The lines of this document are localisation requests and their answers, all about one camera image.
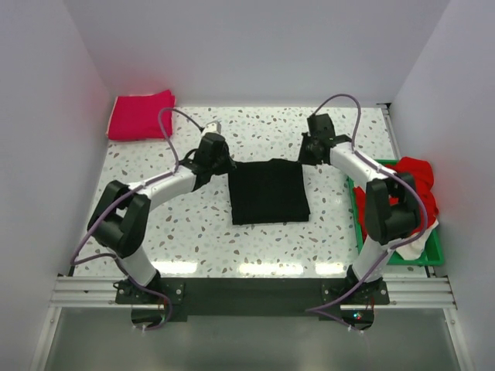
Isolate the black t shirt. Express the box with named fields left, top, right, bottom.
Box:
left=228, top=158, right=310, bottom=225

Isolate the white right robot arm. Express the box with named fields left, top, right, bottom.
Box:
left=298, top=114, right=428, bottom=312

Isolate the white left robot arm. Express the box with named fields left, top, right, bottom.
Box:
left=87, top=121, right=235, bottom=303

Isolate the folded pink t shirt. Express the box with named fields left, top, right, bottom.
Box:
left=107, top=90, right=176, bottom=141

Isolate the red t shirt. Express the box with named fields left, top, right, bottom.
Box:
left=353, top=157, right=439, bottom=240

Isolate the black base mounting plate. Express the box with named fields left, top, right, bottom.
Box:
left=113, top=277, right=390, bottom=329

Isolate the green plastic basket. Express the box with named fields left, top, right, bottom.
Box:
left=347, top=179, right=445, bottom=266

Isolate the aluminium rail frame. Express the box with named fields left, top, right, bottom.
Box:
left=36, top=108, right=472, bottom=370

